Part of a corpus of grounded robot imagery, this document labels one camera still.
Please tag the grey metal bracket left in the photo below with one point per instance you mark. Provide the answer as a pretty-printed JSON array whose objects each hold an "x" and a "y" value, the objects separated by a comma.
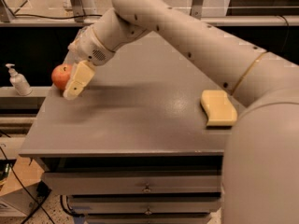
[{"x": 78, "y": 11}]

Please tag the white pump dispenser bottle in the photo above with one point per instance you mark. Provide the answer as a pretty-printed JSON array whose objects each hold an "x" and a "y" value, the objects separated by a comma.
[{"x": 18, "y": 81}]

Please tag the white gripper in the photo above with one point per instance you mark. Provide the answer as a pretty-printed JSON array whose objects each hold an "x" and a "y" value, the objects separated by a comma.
[{"x": 90, "y": 48}]

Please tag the grey drawer cabinet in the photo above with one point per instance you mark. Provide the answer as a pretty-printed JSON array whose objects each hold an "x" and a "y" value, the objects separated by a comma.
[{"x": 134, "y": 148}]

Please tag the yellow sponge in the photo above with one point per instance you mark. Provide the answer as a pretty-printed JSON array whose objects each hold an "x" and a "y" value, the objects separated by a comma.
[{"x": 218, "y": 108}]

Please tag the cardboard box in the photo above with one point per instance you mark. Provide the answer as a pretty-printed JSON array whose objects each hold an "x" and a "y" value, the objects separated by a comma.
[{"x": 18, "y": 195}]

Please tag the red apple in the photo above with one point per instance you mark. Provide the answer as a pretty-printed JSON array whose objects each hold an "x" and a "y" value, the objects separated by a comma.
[{"x": 60, "y": 75}]

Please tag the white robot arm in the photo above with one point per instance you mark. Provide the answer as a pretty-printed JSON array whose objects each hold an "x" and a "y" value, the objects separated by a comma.
[{"x": 260, "y": 171}]

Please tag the grey metal bracket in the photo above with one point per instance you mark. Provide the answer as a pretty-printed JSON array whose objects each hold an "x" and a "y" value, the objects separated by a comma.
[
  {"x": 196, "y": 8},
  {"x": 78, "y": 11}
]

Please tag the grey metal bracket right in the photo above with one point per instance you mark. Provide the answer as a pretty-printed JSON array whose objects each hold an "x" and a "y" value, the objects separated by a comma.
[{"x": 196, "y": 8}]

